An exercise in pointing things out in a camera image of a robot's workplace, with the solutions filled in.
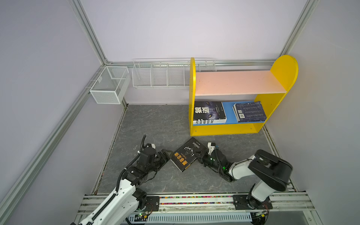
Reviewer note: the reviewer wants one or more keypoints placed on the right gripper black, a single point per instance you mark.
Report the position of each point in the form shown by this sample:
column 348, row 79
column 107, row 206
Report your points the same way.
column 202, row 156

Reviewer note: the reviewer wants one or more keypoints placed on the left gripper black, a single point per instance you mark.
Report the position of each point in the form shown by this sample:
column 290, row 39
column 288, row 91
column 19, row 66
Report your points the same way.
column 167, row 157

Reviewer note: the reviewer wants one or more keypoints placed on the black book gold characters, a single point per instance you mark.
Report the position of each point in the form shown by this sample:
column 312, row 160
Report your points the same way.
column 187, row 154

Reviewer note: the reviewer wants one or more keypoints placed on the black book white characters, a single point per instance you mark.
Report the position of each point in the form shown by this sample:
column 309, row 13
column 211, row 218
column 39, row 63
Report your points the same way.
column 208, row 110

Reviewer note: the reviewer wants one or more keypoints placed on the navy book with QR code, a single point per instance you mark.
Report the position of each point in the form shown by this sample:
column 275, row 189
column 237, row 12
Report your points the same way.
column 249, row 112

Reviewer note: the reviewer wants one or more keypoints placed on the white Spanish text book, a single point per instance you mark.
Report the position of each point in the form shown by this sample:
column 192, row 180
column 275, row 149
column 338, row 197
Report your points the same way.
column 209, row 121

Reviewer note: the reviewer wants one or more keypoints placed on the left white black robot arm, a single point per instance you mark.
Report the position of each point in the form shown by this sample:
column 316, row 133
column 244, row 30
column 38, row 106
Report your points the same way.
column 127, row 197

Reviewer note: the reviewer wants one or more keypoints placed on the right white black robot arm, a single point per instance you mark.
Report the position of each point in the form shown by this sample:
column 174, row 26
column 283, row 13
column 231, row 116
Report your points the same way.
column 274, row 173

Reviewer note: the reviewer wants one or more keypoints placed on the white mesh box basket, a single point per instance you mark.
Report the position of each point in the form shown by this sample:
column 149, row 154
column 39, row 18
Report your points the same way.
column 111, row 85

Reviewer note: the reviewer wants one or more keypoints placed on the yellow pink blue bookshelf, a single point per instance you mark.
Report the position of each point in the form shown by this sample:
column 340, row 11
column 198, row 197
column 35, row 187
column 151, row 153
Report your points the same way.
column 268, row 87

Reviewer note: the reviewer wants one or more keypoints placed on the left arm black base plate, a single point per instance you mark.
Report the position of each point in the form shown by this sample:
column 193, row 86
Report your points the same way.
column 149, row 204

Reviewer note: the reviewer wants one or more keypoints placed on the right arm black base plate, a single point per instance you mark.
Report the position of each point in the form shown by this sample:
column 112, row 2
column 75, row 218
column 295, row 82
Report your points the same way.
column 246, row 202

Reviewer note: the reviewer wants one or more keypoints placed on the white wire divider rack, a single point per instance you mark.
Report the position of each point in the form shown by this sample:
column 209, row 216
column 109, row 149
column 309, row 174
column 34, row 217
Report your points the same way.
column 161, row 73

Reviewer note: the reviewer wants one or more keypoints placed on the aluminium mounting rail frame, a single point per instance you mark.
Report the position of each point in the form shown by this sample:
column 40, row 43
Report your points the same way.
column 218, row 208

